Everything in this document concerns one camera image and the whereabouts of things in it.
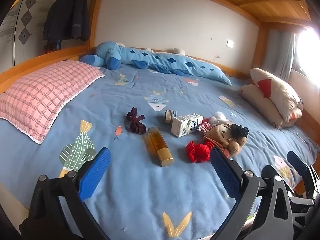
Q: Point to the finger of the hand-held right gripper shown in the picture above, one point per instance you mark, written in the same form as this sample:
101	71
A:
296	158
267	171

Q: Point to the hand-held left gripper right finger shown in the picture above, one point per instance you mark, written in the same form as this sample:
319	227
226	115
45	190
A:
225	175

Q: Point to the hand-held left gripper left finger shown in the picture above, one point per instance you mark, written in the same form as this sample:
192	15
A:
96	172

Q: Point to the red scrunchie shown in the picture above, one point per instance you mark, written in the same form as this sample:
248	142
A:
197	152

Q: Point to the black scrunchie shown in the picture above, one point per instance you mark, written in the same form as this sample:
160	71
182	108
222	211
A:
237	130

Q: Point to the red snack wrapper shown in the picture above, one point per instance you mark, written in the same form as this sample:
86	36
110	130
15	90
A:
205	127

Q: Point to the dark red ribbon bow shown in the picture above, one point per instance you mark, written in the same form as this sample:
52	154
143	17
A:
136	126

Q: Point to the white milk carton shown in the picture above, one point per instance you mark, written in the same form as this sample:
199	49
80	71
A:
185	127

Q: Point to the amber plastic bottle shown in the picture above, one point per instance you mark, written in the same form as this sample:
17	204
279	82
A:
157	145

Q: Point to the brown cat plush toy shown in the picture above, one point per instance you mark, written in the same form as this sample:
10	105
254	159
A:
220	133

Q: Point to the blue fish-print bed blanket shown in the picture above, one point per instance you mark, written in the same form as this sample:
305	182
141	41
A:
150	192

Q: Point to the white fluffy ball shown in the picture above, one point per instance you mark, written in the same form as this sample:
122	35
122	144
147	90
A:
220	115

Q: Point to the beige pillow with red print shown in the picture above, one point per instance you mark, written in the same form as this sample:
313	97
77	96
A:
277	90

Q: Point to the rolled blue sock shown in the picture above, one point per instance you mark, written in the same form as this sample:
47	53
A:
170	116

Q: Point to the pink plaid pillow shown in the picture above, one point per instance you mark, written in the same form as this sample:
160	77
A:
42	97

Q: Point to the bright window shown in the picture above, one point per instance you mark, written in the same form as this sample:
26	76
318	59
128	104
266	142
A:
308	52

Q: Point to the grey curtain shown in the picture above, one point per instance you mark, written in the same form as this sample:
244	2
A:
281	52

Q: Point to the blue plush crocodile toy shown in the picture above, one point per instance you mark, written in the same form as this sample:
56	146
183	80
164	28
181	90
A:
162	60

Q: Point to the small white plush toy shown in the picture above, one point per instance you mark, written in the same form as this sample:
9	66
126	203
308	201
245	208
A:
177	50

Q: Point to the plaid hanging cloth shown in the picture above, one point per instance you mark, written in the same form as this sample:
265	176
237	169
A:
51	46

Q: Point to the dark hanging jacket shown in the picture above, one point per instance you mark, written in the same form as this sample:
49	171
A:
67	12

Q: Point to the grey wardrobe with diamond pattern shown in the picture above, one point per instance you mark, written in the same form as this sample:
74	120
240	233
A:
27	17

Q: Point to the white wall switch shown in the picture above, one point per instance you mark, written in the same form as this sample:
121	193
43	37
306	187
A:
230	43

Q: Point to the wooden bunk bed frame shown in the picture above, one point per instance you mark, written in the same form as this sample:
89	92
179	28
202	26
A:
95	17

